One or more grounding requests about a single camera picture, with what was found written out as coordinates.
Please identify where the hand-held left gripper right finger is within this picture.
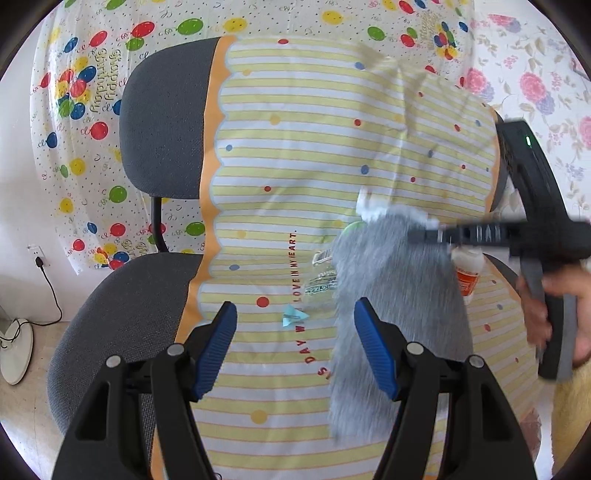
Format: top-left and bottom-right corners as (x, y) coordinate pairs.
(353, 298), (539, 480)

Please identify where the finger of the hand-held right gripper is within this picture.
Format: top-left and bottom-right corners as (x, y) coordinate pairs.
(407, 222), (512, 247)

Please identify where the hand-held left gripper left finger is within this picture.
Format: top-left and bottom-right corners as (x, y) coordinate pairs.
(51, 301), (238, 480)

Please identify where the grey terry cloth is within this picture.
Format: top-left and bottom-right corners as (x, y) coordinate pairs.
(327, 205), (475, 446)

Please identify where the person's right hand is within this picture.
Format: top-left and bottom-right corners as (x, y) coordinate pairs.
(516, 264), (591, 368)

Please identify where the white bottle orange label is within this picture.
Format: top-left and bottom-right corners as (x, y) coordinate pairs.
(450, 244), (485, 305)

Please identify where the teal paper scrap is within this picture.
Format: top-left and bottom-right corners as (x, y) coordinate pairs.
(281, 305), (310, 328)

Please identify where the clear plastic wrapper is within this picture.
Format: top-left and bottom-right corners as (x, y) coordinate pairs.
(310, 247), (340, 296)

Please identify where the white plastic bag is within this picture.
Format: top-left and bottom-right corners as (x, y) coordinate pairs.
(355, 187), (439, 229)

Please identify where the pink bin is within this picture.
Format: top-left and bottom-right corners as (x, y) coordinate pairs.
(519, 408), (542, 467)

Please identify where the white floor fan stand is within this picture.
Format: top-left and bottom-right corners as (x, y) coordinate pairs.
(0, 318), (34, 386)

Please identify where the yellow striped plastic sheet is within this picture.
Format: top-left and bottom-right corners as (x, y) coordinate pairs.
(150, 36), (543, 480)

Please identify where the yellow plush toy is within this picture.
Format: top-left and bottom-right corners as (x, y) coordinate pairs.
(551, 369), (591, 480)

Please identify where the grey office chair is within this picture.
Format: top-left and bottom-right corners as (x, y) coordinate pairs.
(46, 37), (527, 480)

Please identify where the balloon print plastic sheet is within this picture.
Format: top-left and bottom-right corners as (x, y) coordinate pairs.
(28, 0), (476, 273)

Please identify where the floral printed wall cloth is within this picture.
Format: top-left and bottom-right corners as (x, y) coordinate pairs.
(462, 0), (591, 222)

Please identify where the black power cable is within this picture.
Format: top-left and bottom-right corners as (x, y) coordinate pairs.
(0, 256), (63, 352)

